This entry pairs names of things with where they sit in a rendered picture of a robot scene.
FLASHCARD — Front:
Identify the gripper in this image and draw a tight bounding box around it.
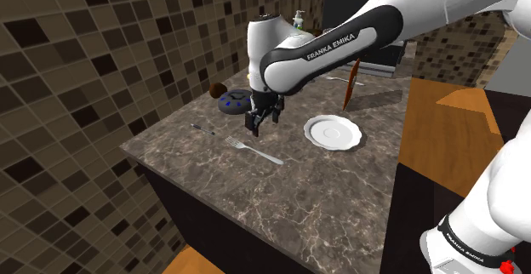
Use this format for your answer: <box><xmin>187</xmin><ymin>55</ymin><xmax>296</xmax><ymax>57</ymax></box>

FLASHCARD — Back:
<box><xmin>243</xmin><ymin>91</ymin><xmax>287</xmax><ymax>138</ymax></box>

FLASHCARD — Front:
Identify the silver fork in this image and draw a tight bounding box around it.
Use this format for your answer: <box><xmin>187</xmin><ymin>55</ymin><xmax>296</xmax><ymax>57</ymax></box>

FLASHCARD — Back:
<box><xmin>225</xmin><ymin>135</ymin><xmax>286</xmax><ymax>166</ymax></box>

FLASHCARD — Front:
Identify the brown ball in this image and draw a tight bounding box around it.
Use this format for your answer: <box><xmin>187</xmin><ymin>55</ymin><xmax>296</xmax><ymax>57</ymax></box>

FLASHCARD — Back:
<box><xmin>208</xmin><ymin>82</ymin><xmax>228</xmax><ymax>100</ymax></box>

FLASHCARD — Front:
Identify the black pen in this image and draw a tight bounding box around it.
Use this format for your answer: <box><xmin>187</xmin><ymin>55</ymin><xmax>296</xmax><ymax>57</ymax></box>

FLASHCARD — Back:
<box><xmin>190</xmin><ymin>123</ymin><xmax>217</xmax><ymax>136</ymax></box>

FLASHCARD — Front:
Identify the white scalloped plate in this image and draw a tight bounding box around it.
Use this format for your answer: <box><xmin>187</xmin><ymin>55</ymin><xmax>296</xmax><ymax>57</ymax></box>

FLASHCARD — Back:
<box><xmin>303</xmin><ymin>114</ymin><xmax>363</xmax><ymax>151</ymax></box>

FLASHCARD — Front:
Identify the silver spoon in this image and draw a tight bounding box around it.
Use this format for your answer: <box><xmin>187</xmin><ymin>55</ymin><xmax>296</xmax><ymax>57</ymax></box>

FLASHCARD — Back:
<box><xmin>324</xmin><ymin>75</ymin><xmax>367</xmax><ymax>87</ymax></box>

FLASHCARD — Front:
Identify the white pump soap bottle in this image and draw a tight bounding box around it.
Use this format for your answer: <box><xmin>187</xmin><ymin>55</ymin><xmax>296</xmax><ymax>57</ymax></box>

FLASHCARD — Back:
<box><xmin>291</xmin><ymin>9</ymin><xmax>307</xmax><ymax>31</ymax></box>

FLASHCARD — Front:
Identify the black box appliance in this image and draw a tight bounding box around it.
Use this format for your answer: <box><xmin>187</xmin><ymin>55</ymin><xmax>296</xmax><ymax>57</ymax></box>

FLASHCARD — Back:
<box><xmin>351</xmin><ymin>40</ymin><xmax>410</xmax><ymax>79</ymax></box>

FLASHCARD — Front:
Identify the orange-handled knife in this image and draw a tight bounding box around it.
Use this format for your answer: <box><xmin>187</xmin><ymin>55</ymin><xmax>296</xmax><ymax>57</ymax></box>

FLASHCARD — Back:
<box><xmin>341</xmin><ymin>58</ymin><xmax>362</xmax><ymax>112</ymax></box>

